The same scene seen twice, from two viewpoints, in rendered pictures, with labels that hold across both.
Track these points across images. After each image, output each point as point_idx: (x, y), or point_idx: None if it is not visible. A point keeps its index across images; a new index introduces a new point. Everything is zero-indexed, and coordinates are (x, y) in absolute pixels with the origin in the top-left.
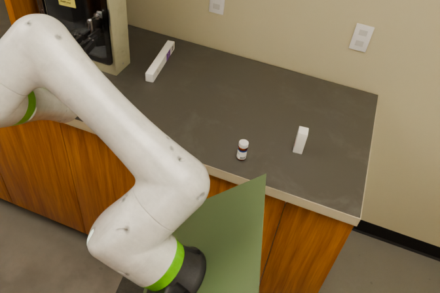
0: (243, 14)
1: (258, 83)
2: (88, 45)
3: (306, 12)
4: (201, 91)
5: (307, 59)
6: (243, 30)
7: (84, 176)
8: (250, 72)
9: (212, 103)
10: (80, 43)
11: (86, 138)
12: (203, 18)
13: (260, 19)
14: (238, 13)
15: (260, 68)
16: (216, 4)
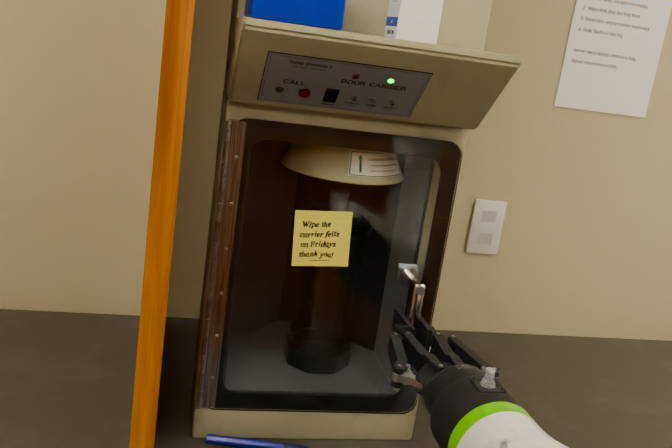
0: (538, 245)
1: (638, 374)
2: (469, 350)
3: (654, 219)
4: (597, 418)
5: (652, 310)
6: (535, 278)
7: None
8: (597, 359)
9: (650, 436)
10: (444, 350)
11: None
12: (449, 270)
13: (569, 250)
14: (526, 245)
15: (595, 347)
16: (485, 235)
